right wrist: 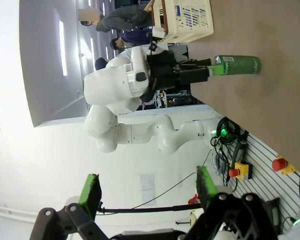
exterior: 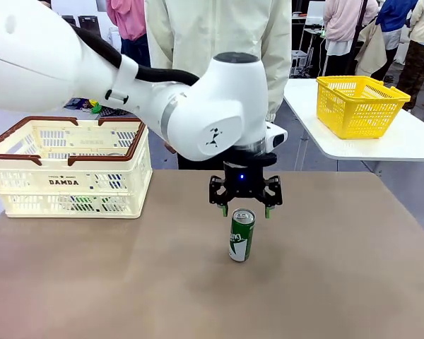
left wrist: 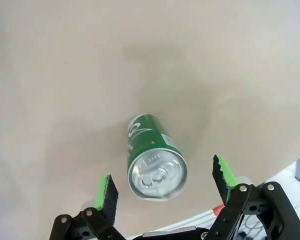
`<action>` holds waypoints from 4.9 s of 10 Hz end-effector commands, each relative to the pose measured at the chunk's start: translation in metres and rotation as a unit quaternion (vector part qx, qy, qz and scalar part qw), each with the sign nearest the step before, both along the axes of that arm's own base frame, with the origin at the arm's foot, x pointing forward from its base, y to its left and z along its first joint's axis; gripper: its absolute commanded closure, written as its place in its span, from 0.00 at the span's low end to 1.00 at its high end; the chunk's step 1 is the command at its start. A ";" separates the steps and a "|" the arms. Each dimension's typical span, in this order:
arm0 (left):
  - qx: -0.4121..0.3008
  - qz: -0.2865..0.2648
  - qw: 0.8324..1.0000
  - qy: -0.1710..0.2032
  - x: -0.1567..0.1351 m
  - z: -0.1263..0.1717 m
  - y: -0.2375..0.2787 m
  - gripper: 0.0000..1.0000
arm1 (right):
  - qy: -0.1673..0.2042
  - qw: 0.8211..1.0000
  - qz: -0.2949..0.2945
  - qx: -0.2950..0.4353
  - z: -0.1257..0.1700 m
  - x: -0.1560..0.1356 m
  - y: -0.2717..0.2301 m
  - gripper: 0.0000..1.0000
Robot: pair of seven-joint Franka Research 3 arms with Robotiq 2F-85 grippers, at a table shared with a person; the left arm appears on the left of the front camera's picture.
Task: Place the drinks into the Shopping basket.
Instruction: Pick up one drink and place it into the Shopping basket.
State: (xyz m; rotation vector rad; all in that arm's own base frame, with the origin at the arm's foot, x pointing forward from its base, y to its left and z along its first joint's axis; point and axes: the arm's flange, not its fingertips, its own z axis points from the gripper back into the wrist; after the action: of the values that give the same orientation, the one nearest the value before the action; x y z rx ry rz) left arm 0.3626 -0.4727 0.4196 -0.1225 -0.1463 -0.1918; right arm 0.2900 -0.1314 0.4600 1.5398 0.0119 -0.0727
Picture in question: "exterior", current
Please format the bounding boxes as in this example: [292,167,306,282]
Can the black arm cable sleeve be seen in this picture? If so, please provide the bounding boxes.
[71,25,201,88]

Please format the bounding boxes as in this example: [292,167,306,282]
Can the yellow plastic basket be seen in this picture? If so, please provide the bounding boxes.
[316,75,411,141]

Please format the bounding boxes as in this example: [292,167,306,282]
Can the person in pink jacket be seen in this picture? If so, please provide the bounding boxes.
[105,0,151,68]

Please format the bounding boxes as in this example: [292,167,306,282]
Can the person's cream jacket torso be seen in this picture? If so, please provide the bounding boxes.
[144,0,293,124]

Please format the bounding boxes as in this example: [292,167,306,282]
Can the green drink can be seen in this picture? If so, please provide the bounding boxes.
[228,208,257,263]
[72,196,93,212]

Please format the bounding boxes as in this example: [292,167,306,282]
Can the person's left forearm cream sleeve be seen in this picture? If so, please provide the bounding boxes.
[264,35,293,124]

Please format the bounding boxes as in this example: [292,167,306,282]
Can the cream shopping basket brown handles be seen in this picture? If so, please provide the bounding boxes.
[0,116,153,219]

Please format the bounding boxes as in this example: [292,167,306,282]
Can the black sign stand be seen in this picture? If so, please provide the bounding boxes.
[78,15,101,32]

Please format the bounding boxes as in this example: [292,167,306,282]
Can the person in pink sweater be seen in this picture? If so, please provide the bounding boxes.
[323,0,379,57]

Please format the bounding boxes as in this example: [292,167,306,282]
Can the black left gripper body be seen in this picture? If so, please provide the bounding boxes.
[221,151,279,199]

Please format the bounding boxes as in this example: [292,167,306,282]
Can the person in blue jacket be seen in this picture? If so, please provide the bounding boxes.
[376,0,420,52]

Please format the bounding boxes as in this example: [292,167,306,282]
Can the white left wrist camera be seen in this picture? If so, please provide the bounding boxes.
[266,122,289,150]

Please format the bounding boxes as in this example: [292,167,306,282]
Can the person's black trousers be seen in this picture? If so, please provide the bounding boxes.
[176,153,228,172]

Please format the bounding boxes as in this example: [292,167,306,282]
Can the white side table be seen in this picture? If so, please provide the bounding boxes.
[282,78,424,162]

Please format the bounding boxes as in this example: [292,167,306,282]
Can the black white checkered cloth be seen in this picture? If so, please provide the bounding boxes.
[98,107,130,118]

